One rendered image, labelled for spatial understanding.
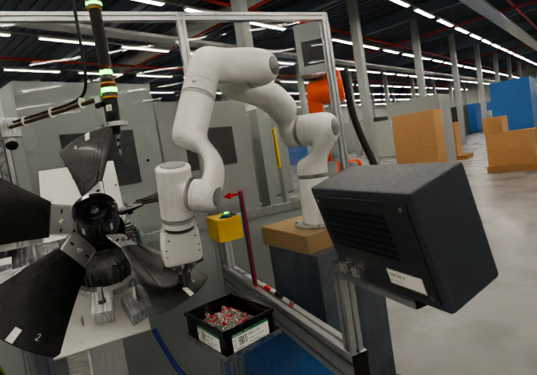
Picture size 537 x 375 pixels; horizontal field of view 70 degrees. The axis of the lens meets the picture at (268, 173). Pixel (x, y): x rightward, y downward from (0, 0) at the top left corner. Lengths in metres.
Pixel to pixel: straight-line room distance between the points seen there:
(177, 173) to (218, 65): 0.33
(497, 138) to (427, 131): 1.75
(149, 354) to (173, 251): 1.16
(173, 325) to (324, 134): 1.23
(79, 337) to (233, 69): 0.88
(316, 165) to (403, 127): 7.64
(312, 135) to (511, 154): 8.69
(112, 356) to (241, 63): 0.97
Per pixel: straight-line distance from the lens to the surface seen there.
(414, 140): 8.93
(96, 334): 1.31
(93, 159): 1.33
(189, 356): 2.16
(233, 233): 1.53
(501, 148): 9.95
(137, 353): 2.10
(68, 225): 1.24
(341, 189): 0.66
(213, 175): 0.91
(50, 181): 1.62
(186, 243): 1.01
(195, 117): 0.98
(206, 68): 1.05
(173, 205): 0.94
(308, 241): 1.36
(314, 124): 1.40
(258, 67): 1.12
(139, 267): 1.08
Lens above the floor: 1.31
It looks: 4 degrees down
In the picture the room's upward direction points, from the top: 9 degrees counter-clockwise
